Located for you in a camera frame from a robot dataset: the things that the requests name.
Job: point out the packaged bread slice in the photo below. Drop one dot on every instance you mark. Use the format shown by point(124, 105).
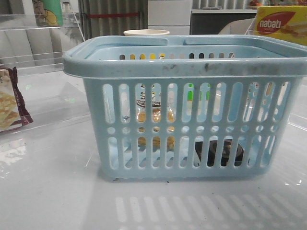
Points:
point(155, 117)

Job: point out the light blue plastic basket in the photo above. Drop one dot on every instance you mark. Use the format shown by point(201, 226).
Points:
point(239, 87)

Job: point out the cream paper cup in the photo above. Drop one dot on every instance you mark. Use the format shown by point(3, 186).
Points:
point(145, 32)

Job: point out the white cabinet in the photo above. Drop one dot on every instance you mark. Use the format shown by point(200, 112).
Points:
point(171, 15)

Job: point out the brown cracker snack bag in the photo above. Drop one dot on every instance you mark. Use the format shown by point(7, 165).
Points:
point(13, 112)

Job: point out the clear acrylic display shelf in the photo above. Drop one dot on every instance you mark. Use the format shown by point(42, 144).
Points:
point(33, 46)

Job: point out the green cartoon snack package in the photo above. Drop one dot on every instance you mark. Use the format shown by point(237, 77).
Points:
point(48, 12)

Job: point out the yellow nabati wafer box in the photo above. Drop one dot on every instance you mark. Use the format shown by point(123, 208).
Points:
point(288, 23)

